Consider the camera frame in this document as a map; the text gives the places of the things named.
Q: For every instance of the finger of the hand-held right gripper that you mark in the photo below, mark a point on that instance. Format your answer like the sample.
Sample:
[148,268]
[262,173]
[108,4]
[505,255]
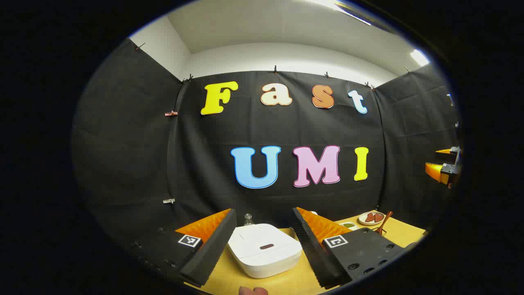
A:
[444,151]
[436,171]

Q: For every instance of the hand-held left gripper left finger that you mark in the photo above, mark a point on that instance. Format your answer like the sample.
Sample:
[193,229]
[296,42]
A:
[213,246]

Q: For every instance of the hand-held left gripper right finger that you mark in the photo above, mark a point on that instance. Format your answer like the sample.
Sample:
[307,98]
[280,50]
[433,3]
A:
[311,250]

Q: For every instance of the white rice cooker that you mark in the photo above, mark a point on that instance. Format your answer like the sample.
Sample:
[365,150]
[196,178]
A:
[262,256]

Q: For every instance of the brown wooden spoon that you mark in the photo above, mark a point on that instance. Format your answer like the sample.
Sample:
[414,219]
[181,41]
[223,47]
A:
[387,219]

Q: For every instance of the small glass bottle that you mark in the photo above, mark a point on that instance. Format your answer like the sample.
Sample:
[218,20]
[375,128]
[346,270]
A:
[249,220]

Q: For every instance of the white divided dish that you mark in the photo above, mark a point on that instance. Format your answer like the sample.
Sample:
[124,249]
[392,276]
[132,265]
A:
[348,225]

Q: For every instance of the round white plate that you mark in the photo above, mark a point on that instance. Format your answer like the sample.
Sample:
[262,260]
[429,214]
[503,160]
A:
[362,220]

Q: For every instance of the red meat piece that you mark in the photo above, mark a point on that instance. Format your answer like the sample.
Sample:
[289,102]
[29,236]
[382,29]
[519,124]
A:
[378,217]
[369,217]

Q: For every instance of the short ceiling light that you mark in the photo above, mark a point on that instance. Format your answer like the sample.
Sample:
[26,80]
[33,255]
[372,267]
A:
[419,57]

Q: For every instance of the red cloth clip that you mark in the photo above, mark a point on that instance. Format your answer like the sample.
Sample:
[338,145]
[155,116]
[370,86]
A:
[171,113]

